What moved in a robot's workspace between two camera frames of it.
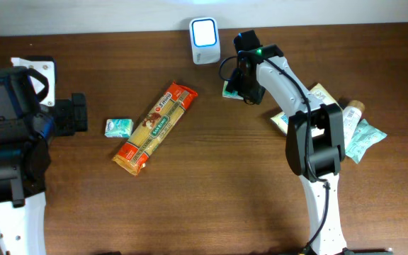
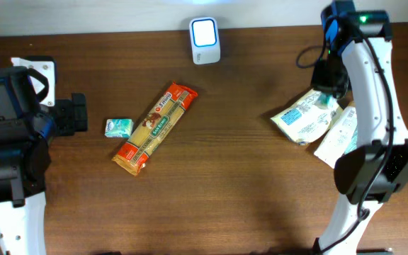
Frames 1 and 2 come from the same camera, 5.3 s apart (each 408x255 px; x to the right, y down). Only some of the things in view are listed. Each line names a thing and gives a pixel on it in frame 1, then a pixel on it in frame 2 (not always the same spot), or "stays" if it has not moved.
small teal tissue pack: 227,94 -> 326,101
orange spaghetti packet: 153,128 stays
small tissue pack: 120,128 stays
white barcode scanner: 205,40 stays
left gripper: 76,115 stays
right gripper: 254,99 -> 320,86
